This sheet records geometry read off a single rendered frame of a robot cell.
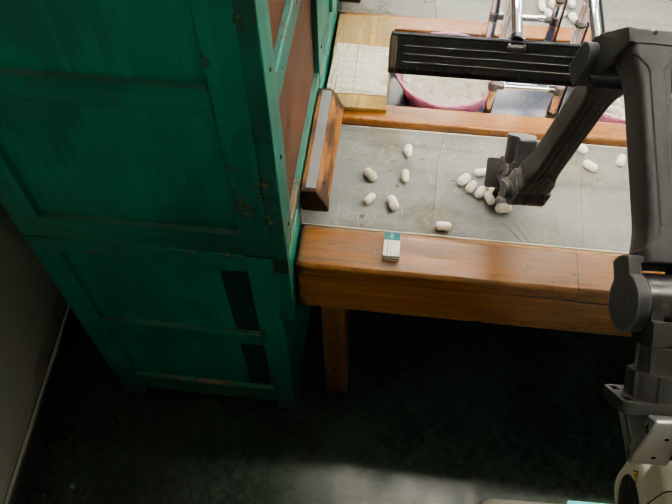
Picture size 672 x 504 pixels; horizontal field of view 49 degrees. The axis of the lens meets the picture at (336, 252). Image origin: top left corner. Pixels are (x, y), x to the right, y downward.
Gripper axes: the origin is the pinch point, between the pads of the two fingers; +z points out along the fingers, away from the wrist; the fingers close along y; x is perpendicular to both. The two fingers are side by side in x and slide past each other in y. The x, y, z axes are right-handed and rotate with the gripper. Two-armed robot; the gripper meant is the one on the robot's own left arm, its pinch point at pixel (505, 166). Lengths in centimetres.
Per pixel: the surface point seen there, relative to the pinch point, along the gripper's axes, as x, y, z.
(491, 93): -14.8, 4.3, 9.7
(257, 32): -27, 44, -68
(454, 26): -28.7, 13.6, 35.8
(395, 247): 15.4, 22.7, -21.0
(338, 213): 12.3, 36.1, -10.2
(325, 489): 96, 35, 5
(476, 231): 12.9, 5.5, -11.0
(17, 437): 84, 117, -6
